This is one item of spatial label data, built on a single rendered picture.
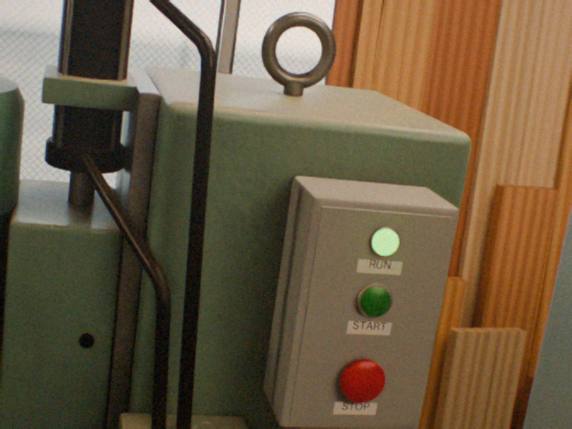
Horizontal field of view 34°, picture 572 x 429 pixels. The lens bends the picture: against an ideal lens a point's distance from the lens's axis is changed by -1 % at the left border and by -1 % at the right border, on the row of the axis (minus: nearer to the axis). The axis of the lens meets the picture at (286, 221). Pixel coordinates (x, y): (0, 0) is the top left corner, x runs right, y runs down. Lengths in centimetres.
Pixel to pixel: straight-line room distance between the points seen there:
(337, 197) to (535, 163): 181
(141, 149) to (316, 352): 18
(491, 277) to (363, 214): 168
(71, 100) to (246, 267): 17
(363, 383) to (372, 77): 150
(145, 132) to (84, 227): 8
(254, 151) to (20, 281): 19
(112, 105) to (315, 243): 19
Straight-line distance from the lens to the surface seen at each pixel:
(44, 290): 69
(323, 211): 59
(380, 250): 60
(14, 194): 72
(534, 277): 234
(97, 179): 69
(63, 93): 69
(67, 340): 70
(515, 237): 227
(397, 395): 65
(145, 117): 66
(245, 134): 63
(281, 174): 64
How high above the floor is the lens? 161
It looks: 14 degrees down
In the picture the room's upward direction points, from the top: 8 degrees clockwise
